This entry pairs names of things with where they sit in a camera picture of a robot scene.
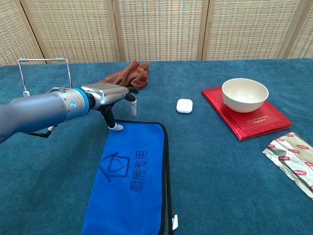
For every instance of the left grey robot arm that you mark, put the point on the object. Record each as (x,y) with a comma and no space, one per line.
(36,110)

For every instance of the dark grey cloth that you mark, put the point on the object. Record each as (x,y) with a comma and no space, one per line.
(137,137)

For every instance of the rust brown crumpled cloth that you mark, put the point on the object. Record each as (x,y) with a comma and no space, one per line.
(137,76)

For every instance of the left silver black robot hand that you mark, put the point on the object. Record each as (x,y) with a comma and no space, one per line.
(107,94)

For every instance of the woven bamboo folding screen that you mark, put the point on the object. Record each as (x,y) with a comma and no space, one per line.
(159,29)

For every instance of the cream bowl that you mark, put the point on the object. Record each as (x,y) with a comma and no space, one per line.
(244,98)

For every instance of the red booklet gold print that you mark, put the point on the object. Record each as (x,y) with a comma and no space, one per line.
(259,122)

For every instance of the silver foil packet red logos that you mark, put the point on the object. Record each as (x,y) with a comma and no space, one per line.
(291,156)

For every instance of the white earbud case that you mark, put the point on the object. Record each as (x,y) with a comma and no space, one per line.
(184,105)

